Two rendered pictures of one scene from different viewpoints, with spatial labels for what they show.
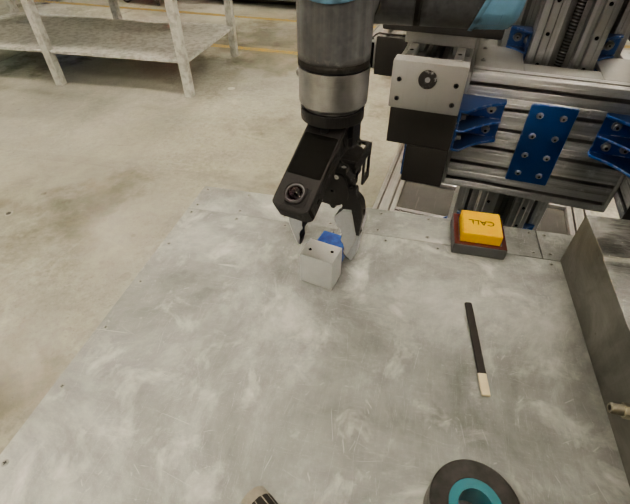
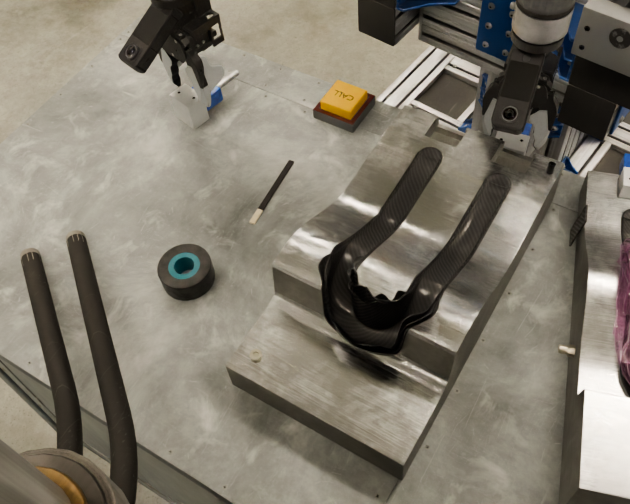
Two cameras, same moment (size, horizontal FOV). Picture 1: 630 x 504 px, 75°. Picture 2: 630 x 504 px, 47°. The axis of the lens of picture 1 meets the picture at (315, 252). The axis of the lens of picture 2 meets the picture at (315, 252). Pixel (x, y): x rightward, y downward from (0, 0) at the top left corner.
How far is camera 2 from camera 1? 0.81 m
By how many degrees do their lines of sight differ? 20
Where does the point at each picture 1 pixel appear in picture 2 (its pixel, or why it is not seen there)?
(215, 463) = (65, 218)
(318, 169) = (149, 36)
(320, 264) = (182, 106)
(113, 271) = not seen: hidden behind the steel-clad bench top
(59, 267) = (54, 60)
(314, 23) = not seen: outside the picture
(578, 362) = not seen: hidden behind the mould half
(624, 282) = (373, 163)
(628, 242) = (411, 134)
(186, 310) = (84, 123)
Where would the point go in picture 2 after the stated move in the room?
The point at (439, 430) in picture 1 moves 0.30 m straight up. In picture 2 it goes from (206, 234) to (159, 92)
